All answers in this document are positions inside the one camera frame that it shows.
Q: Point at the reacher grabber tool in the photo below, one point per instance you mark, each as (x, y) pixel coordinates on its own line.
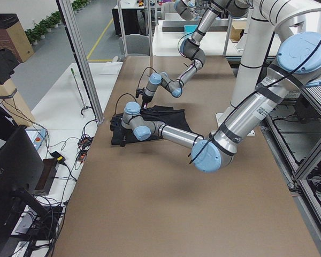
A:
(84, 106)

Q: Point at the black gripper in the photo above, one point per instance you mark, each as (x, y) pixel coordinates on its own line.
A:
(145, 99)
(120, 133)

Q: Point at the black Huawei monitor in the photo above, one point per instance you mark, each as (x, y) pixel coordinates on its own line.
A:
(20, 169)

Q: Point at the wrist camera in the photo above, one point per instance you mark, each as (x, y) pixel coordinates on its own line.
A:
(138, 92)
(115, 122)

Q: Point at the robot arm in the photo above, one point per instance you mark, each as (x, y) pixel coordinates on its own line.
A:
(298, 64)
(190, 48)

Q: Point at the black graphic t-shirt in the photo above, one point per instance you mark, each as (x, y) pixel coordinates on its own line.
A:
(170, 116)

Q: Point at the cardboard box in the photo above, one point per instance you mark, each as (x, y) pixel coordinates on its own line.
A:
(15, 49)

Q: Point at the aluminium frame post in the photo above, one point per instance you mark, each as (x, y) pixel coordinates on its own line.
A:
(73, 34)

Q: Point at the teach pendant with red button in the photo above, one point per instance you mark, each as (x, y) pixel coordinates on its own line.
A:
(37, 136)

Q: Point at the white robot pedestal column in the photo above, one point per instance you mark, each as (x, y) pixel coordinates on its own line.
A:
(270, 24)

